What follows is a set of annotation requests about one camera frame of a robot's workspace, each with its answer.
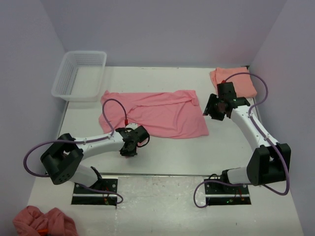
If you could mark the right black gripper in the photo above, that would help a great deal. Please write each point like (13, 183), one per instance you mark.
(209, 110)

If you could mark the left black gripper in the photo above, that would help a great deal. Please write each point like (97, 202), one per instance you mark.
(130, 153)

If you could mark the pink t shirt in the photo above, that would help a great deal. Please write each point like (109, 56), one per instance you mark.
(175, 115)

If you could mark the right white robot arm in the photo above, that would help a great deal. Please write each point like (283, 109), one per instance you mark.
(270, 159)

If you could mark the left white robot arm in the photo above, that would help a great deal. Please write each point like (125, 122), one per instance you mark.
(62, 160)

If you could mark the folded salmon t shirt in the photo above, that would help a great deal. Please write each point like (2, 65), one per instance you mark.
(242, 83)

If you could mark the white plastic basket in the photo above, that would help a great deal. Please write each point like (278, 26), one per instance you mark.
(79, 76)

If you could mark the crumpled salmon shirt pile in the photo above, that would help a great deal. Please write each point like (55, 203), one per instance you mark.
(32, 222)

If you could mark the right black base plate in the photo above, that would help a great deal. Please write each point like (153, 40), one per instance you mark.
(222, 195)

